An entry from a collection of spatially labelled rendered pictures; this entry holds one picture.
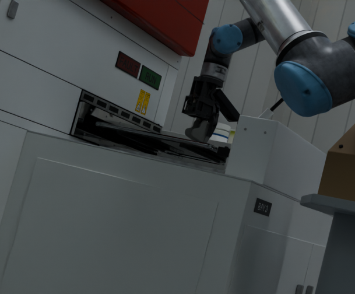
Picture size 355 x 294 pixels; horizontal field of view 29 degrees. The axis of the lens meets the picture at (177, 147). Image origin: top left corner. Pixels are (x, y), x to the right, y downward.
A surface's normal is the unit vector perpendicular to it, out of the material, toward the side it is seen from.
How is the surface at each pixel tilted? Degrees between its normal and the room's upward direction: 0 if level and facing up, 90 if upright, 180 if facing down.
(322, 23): 90
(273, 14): 82
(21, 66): 90
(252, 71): 90
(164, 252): 90
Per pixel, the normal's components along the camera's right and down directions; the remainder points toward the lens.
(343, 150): -0.29, -0.84
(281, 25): -0.47, -0.34
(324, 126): -0.68, -0.25
